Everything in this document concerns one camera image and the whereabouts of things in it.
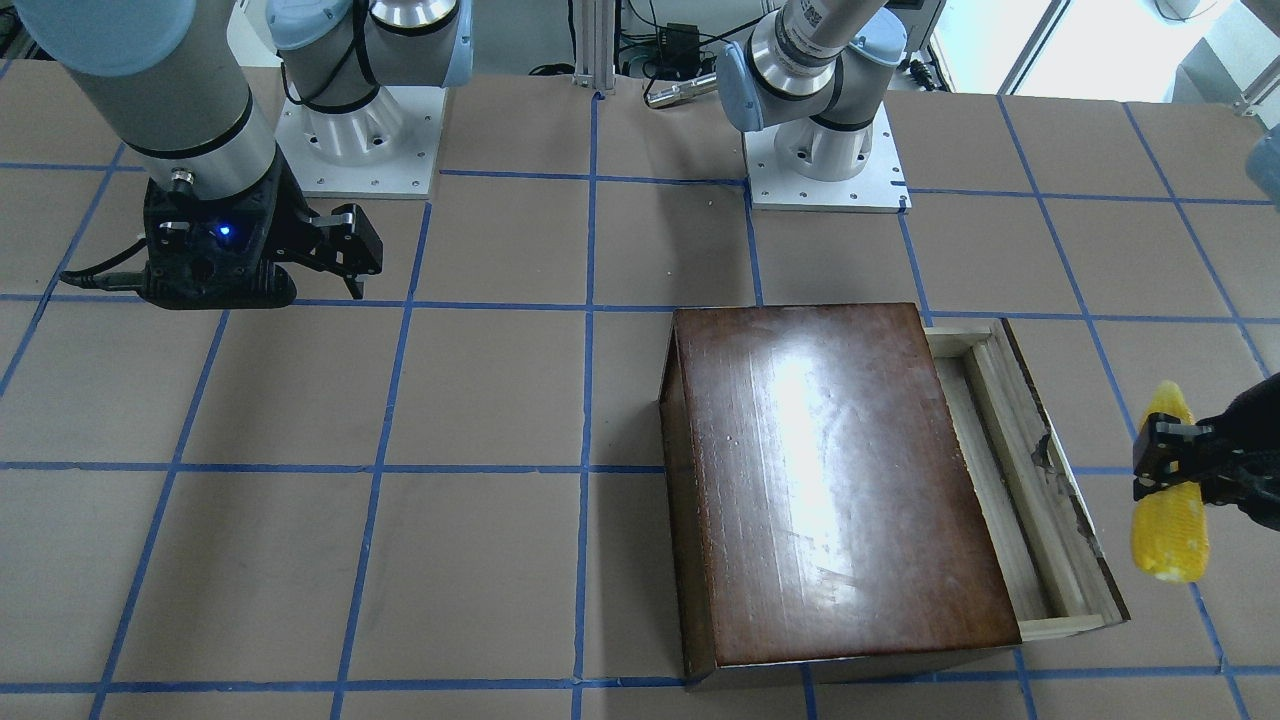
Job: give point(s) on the brown wooden drawer cabinet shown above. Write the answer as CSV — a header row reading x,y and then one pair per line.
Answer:
x,y
823,519

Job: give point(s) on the wooden drawer with white handle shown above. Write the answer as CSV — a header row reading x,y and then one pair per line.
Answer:
x,y
1050,556

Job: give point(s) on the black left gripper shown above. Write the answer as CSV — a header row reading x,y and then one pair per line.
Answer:
x,y
1252,438

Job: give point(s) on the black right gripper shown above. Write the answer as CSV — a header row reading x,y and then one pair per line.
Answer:
x,y
287,232

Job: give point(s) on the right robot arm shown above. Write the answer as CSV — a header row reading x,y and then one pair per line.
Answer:
x,y
163,76

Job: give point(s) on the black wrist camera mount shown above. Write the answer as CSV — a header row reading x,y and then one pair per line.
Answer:
x,y
211,255

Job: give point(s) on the aluminium frame post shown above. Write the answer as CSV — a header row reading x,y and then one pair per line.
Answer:
x,y
594,38

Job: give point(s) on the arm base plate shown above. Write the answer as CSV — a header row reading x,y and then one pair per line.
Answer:
x,y
387,150
801,166

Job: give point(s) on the yellow corn cob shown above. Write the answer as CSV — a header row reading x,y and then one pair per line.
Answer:
x,y
1169,539

